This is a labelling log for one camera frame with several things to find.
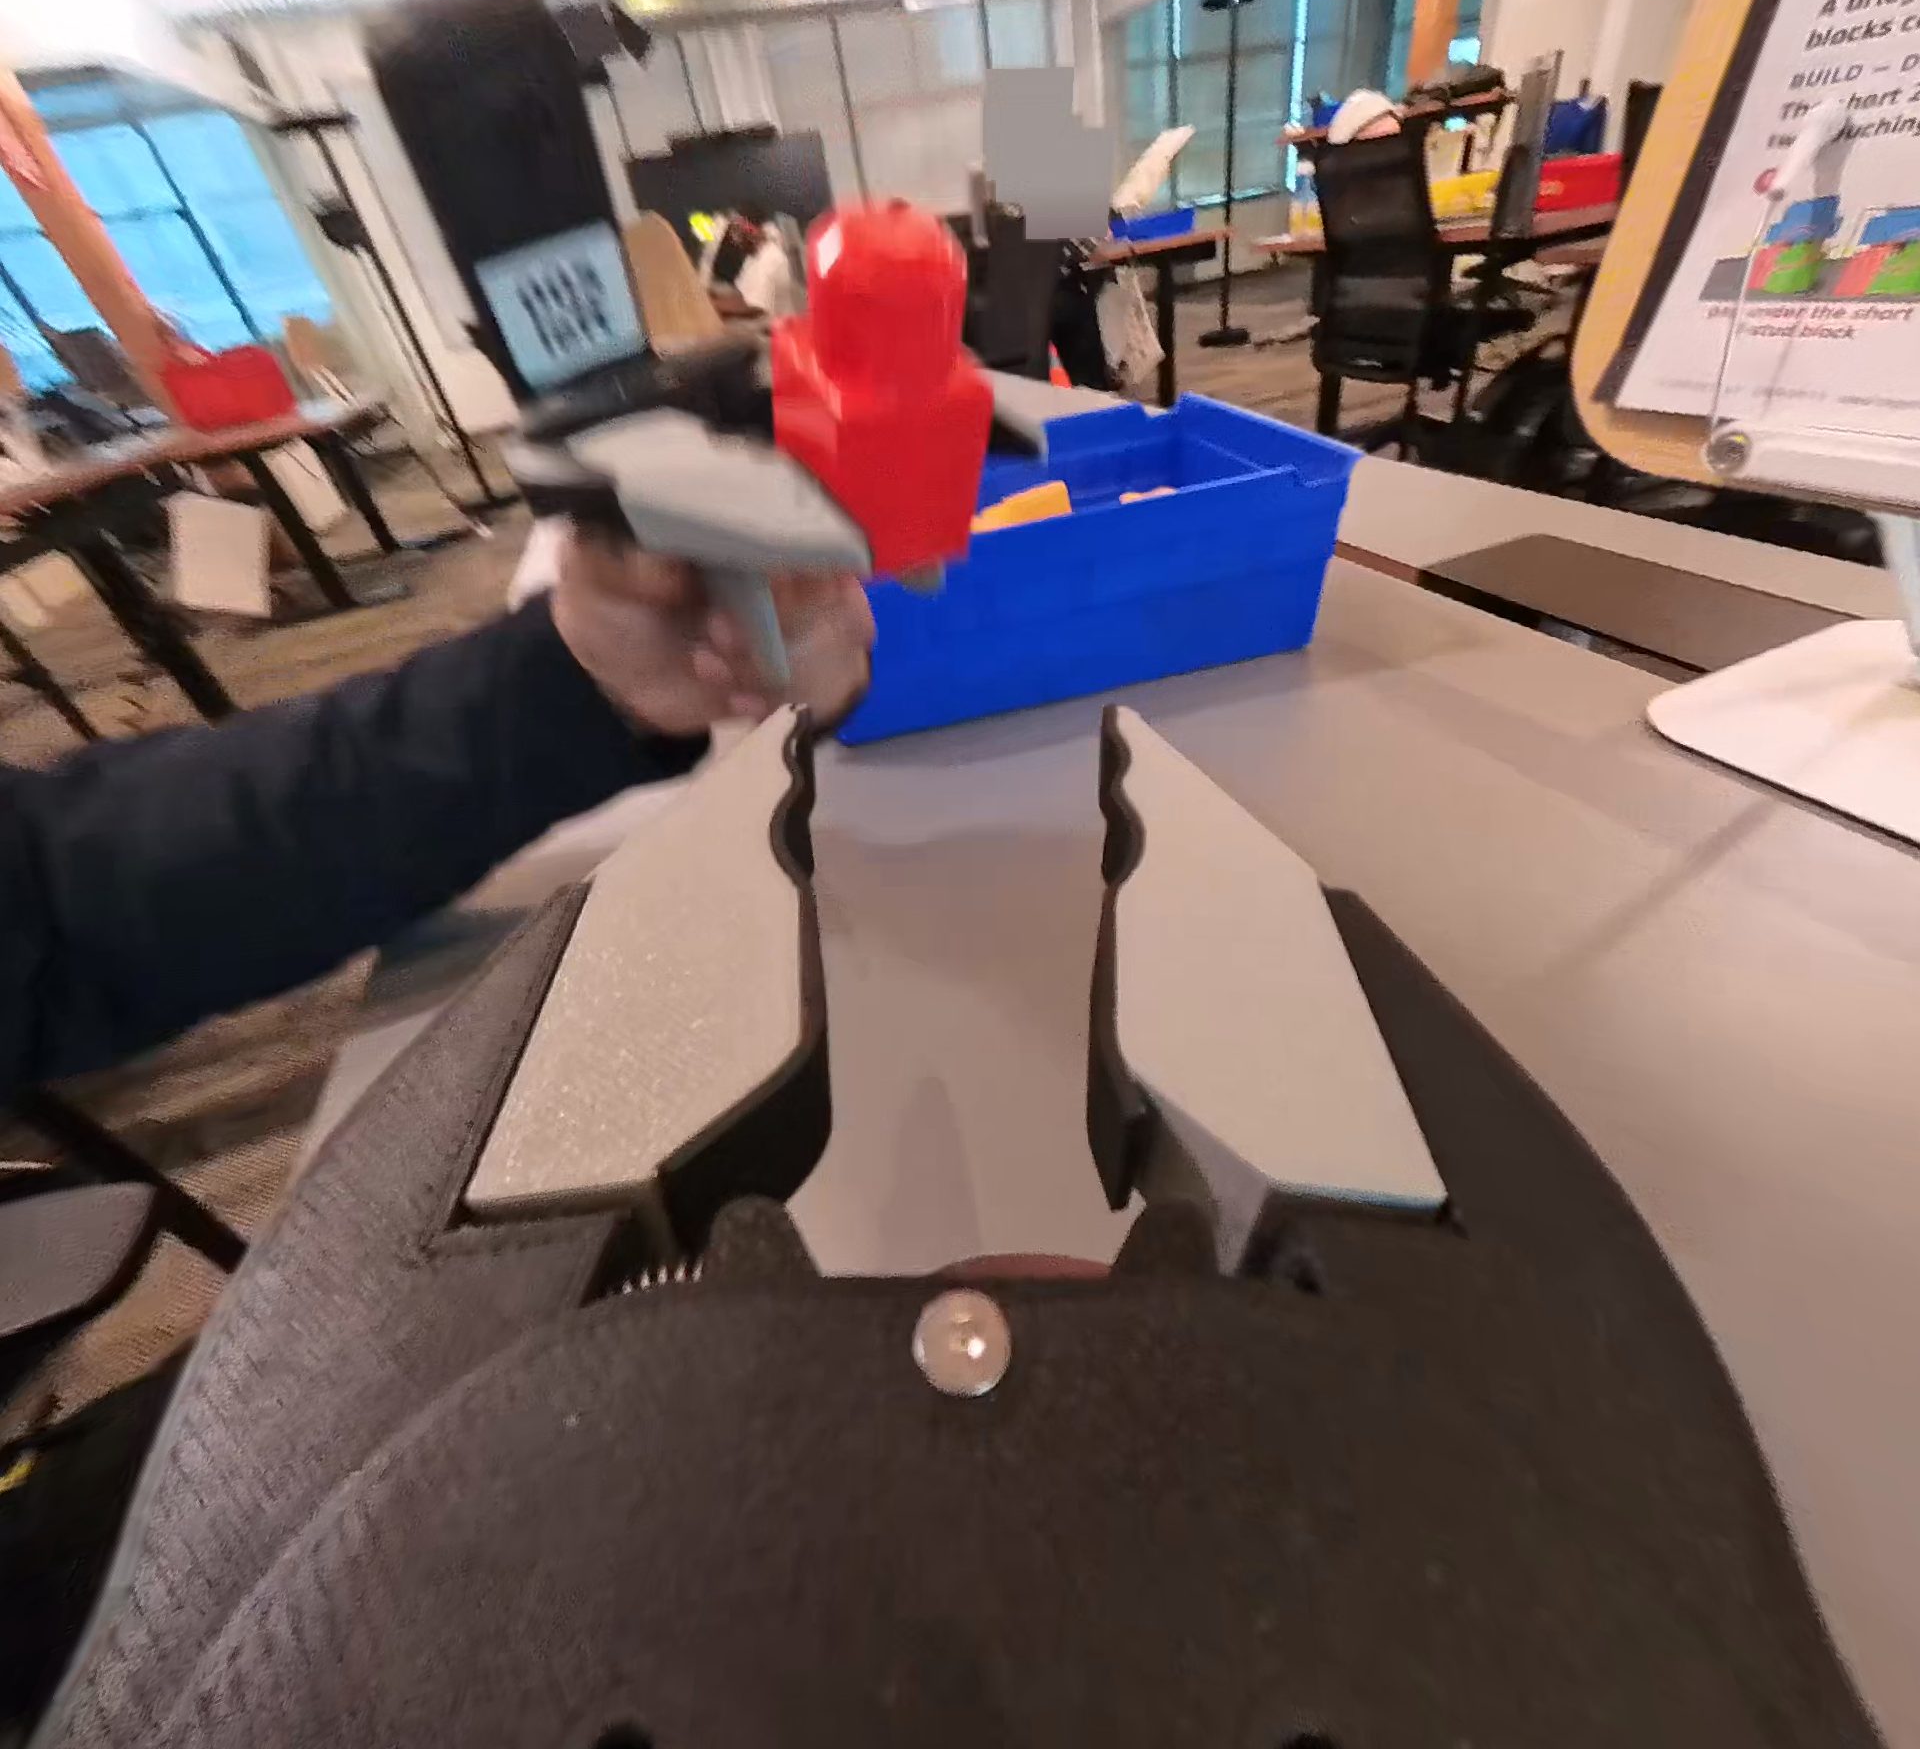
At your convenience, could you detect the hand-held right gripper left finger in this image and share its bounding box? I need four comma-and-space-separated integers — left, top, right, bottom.
463, 703, 836, 1254

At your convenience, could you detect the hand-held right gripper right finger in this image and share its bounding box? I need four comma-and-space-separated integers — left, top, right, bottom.
1085, 703, 1452, 1273

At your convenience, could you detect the red single-stud block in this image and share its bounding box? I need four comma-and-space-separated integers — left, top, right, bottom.
769, 203, 995, 580

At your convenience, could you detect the blue plastic bin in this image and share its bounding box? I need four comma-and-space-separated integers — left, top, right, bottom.
834, 392, 1363, 750

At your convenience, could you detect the person's left forearm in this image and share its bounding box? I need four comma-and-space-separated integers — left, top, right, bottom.
0, 595, 707, 1104

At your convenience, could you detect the wooden-top background desk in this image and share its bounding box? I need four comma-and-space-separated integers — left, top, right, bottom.
0, 404, 409, 716

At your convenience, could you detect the person's left hand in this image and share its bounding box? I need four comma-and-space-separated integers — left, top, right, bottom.
548, 549, 883, 738

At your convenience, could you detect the black floor lamp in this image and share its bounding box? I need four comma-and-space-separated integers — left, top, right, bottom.
1200, 0, 1273, 348

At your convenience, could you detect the black mesh office chair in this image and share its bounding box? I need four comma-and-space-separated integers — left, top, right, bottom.
1311, 119, 1502, 431

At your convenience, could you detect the red storage bin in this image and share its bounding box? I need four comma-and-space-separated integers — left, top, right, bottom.
156, 345, 296, 431

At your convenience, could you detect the grey chair armrest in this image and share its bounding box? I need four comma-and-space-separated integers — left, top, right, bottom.
0, 1177, 161, 1338

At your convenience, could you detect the instruction sheet on stand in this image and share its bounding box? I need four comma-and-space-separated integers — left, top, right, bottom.
1570, 0, 1920, 490

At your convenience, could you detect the printed instruction sheet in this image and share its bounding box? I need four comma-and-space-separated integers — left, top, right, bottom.
1611, 0, 1920, 421

